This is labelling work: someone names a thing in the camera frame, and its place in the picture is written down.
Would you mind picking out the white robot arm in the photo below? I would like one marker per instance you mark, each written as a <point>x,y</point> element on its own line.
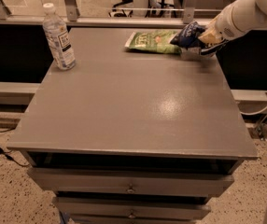
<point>236,20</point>

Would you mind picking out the grey drawer cabinet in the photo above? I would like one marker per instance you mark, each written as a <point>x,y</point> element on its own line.
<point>132,138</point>

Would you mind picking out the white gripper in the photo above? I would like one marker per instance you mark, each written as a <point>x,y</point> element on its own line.
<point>228,25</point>

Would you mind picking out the black office chair base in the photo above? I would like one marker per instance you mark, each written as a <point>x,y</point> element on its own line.
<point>143,8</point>

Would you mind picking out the metal railing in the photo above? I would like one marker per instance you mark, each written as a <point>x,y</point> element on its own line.
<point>95,12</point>

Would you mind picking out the clear plastic water bottle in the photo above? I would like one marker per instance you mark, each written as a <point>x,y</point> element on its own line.
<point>58,38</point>

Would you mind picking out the blue chip bag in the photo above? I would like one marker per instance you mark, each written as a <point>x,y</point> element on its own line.
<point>188,40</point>

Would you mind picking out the green jalapeno chip bag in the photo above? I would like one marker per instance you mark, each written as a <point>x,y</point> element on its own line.
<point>158,41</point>

